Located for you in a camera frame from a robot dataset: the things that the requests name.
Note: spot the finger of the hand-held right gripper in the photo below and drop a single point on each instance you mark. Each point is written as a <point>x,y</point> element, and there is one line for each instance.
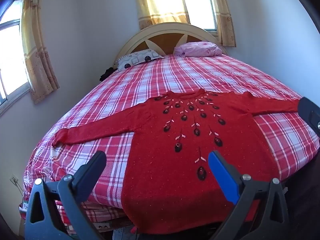
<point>310,112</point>

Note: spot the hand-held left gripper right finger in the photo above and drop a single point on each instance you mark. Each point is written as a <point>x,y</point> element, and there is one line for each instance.
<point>222,175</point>

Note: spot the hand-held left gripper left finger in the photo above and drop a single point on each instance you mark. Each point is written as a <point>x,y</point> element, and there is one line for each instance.
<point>96,162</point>

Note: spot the red knitted sweater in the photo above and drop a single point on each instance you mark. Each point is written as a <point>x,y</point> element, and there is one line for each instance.
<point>162,180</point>

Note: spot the dark cloth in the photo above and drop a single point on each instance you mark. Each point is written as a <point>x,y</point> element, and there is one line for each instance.
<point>106,73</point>

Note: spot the red plaid blanket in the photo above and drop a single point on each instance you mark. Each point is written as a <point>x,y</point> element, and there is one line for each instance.
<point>200,75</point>

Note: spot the white patterned pillow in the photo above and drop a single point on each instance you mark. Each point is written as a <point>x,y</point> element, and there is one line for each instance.
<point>135,60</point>

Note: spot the yellow patterned curtain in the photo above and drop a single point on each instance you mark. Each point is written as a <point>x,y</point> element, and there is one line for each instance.
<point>225,17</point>
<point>37,55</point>
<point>160,5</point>

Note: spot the pink pillow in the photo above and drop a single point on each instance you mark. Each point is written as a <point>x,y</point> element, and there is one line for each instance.
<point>197,49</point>

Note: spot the cream wooden headboard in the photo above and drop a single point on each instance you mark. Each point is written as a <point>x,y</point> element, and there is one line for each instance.
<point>162,42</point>

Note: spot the side window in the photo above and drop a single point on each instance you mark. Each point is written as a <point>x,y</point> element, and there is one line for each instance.
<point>10,55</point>

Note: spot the window behind headboard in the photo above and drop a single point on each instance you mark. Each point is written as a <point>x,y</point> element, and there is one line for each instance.
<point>200,7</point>

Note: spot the white wall outlet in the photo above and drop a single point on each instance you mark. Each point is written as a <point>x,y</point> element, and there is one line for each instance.
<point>14,179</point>

